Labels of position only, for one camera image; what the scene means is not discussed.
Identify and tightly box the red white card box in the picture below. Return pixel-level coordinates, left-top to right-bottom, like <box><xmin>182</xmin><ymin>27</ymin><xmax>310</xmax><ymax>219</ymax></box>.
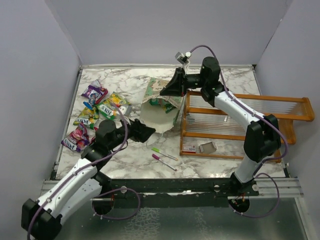
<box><xmin>182</xmin><ymin>144</ymin><xmax>197</xmax><ymax>153</ymax></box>

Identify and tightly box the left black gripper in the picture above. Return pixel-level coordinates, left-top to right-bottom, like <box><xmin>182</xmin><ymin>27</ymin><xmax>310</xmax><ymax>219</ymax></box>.
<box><xmin>108</xmin><ymin>115</ymin><xmax>155</xmax><ymax>150</ymax></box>

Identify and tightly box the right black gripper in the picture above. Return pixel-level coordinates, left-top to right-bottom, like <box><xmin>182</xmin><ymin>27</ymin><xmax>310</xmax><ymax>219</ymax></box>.
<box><xmin>160</xmin><ymin>67</ymin><xmax>207</xmax><ymax>98</ymax></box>

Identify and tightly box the blue candy packet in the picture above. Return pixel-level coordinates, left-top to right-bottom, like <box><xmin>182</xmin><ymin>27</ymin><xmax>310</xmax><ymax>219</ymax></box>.
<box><xmin>83</xmin><ymin>91</ymin><xmax>98</xmax><ymax>110</ymax></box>

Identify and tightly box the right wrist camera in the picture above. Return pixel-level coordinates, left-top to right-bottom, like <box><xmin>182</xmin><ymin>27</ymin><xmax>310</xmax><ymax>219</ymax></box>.
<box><xmin>175</xmin><ymin>51</ymin><xmax>192</xmax><ymax>73</ymax></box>

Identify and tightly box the red snack packet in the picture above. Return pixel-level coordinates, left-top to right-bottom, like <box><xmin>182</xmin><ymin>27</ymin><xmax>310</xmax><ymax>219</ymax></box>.
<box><xmin>61</xmin><ymin>123</ymin><xmax>90</xmax><ymax>153</ymax></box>

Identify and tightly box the yellow Fox's candy packet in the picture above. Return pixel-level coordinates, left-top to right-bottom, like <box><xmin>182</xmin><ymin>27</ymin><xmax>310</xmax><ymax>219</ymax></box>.
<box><xmin>97</xmin><ymin>92</ymin><xmax>131</xmax><ymax>120</ymax></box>

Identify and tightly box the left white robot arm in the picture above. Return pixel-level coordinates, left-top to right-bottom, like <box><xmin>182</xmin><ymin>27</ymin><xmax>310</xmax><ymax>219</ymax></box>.
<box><xmin>21</xmin><ymin>119</ymin><xmax>156</xmax><ymax>240</ymax></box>

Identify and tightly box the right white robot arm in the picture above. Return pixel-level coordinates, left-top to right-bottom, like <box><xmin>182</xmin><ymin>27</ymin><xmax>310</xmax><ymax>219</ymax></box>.
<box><xmin>160</xmin><ymin>56</ymin><xmax>282</xmax><ymax>196</ymax></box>

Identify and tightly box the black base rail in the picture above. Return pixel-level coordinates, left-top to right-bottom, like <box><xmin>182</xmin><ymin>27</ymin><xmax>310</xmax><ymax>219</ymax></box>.
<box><xmin>92</xmin><ymin>173</ymin><xmax>259</xmax><ymax>214</ymax></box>

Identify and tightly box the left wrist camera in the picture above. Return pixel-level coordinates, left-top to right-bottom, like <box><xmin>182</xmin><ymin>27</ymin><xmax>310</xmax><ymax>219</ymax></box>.
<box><xmin>118</xmin><ymin>104</ymin><xmax>133</xmax><ymax>117</ymax></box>

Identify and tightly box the small open cardboard box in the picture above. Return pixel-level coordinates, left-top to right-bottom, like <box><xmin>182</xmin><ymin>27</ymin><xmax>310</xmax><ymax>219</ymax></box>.
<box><xmin>199</xmin><ymin>141</ymin><xmax>217</xmax><ymax>154</ymax></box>

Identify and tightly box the yellow green snack packet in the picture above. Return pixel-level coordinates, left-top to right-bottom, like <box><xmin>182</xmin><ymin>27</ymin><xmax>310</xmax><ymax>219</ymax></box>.
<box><xmin>73</xmin><ymin>106</ymin><xmax>99</xmax><ymax>130</ymax></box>

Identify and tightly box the wooden rack with clear rods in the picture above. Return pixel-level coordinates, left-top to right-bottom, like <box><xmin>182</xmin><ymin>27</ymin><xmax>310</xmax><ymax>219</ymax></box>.
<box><xmin>179</xmin><ymin>91</ymin><xmax>315</xmax><ymax>160</ymax></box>

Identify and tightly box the mint green Fox's candy packet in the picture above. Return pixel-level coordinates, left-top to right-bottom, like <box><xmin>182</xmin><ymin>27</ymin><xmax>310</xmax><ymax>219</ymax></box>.
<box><xmin>149</xmin><ymin>98</ymin><xmax>176</xmax><ymax>114</ymax></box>

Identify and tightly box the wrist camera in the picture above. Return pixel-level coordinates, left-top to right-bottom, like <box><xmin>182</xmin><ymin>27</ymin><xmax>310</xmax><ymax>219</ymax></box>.
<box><xmin>175</xmin><ymin>51</ymin><xmax>192</xmax><ymax>73</ymax></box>
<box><xmin>118</xmin><ymin>104</ymin><xmax>133</xmax><ymax>117</ymax></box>

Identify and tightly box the purple snack packet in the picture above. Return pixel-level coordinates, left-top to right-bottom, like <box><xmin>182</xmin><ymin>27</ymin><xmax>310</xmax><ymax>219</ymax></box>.
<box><xmin>81</xmin><ymin>79</ymin><xmax>108</xmax><ymax>104</ymax></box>

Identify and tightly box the purple capped pen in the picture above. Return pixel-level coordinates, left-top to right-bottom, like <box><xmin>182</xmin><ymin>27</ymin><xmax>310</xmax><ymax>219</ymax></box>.
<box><xmin>152</xmin><ymin>153</ymin><xmax>177</xmax><ymax>172</ymax></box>

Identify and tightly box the green printed paper bag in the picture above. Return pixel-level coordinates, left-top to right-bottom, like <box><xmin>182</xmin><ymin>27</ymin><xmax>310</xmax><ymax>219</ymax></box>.
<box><xmin>139</xmin><ymin>77</ymin><xmax>184</xmax><ymax>136</ymax></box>

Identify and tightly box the green capped pen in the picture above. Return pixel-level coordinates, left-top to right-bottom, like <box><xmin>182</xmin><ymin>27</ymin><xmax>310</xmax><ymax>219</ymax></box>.
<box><xmin>151</xmin><ymin>147</ymin><xmax>178</xmax><ymax>161</ymax></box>

